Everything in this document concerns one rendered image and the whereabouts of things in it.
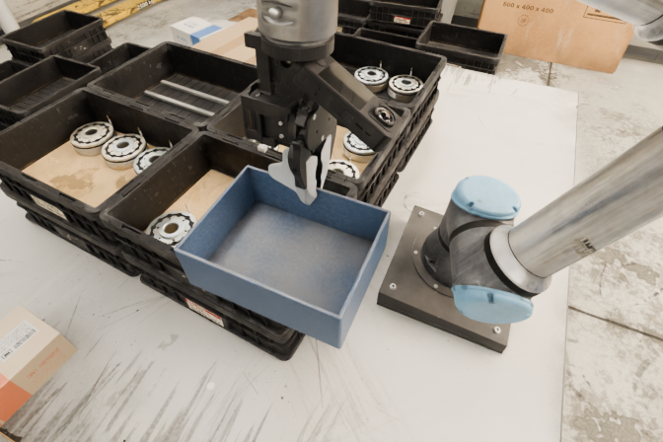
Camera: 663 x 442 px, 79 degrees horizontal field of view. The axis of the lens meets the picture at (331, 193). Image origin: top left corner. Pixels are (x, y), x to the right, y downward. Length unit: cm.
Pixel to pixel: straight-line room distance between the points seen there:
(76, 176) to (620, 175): 106
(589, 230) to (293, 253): 37
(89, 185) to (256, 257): 64
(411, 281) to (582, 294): 122
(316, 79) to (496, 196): 46
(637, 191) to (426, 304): 45
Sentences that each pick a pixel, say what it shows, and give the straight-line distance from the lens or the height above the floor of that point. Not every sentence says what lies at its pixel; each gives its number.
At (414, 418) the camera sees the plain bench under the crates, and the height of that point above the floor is 70.
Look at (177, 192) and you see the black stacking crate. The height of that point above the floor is 85.
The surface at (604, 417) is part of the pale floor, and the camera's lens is 179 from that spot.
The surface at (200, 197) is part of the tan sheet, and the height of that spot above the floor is 83.
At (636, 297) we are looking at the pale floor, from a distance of 213.
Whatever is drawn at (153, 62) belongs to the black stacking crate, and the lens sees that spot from 138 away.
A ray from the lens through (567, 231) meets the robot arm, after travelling 61.
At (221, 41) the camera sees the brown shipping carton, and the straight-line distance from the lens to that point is 153.
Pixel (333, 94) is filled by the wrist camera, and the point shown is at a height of 128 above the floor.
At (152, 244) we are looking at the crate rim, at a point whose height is 93.
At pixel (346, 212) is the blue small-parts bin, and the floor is 111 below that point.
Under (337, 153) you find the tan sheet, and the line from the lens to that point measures 102.
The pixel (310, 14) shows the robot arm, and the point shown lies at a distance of 38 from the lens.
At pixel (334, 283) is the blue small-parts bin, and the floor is 107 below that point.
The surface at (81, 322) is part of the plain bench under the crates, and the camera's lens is 102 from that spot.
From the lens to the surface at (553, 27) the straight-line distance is 357.
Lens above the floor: 149
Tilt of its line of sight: 46 degrees down
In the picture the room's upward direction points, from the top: straight up
